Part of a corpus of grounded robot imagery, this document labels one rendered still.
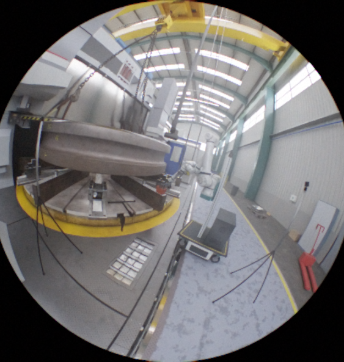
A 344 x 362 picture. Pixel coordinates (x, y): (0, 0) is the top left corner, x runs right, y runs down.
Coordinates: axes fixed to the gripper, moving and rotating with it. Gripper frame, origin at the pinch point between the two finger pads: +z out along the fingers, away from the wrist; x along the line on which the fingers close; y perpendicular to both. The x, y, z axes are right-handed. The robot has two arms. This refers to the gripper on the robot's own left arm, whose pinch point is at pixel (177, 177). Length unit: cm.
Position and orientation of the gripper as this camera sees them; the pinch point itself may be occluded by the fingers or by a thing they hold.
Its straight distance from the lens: 198.7
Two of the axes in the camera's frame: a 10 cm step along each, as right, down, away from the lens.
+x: -6.4, 1.2, -7.6
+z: -4.8, 7.1, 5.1
